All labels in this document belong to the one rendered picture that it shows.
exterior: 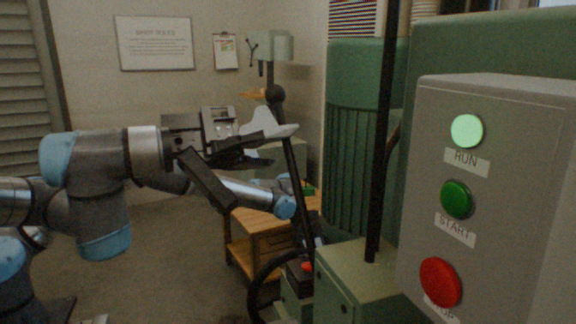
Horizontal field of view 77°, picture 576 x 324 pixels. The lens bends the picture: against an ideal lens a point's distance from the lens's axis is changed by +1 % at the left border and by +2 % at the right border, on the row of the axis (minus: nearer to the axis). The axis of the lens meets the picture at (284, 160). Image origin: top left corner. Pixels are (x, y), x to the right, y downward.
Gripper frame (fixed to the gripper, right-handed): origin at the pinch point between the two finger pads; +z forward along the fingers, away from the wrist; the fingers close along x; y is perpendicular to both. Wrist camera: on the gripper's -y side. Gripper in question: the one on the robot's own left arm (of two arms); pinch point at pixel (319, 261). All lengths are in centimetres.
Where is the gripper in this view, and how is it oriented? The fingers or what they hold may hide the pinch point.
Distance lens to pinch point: 116.1
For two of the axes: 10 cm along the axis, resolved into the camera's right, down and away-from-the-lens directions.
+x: -9.4, 1.1, -3.3
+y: -1.7, 6.7, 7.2
